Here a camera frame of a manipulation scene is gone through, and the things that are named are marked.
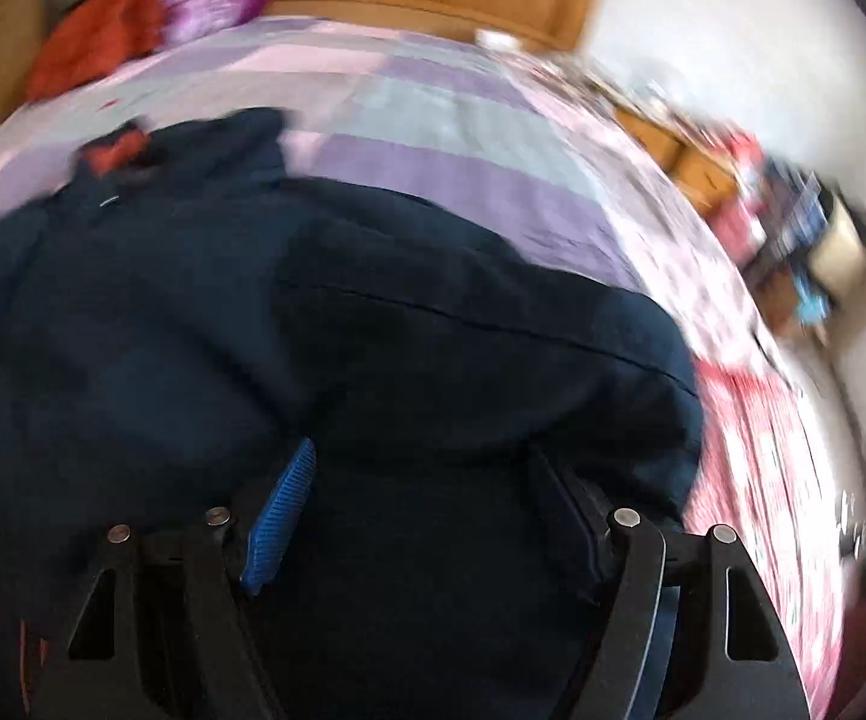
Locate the pink checked bed sheet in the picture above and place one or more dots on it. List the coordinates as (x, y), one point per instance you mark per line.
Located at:
(770, 465)

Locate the purple patchwork quilt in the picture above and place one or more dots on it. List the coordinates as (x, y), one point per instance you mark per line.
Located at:
(440, 127)

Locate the shiny purple pillow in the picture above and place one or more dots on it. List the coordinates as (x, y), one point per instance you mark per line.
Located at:
(208, 4)

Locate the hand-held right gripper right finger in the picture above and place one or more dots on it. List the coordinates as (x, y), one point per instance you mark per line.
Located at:
(564, 514)

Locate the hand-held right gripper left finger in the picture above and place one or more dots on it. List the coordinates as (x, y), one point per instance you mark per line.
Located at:
(283, 514)

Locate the orange padded jacket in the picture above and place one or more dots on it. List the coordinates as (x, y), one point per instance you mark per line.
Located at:
(96, 37)

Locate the wooden nightstand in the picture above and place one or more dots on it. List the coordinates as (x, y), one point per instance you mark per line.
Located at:
(692, 165)

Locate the navy blue jacket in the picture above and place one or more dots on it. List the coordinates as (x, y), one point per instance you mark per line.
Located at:
(373, 360)

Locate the cardboard box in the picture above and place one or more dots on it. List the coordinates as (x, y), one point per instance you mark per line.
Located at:
(853, 255)

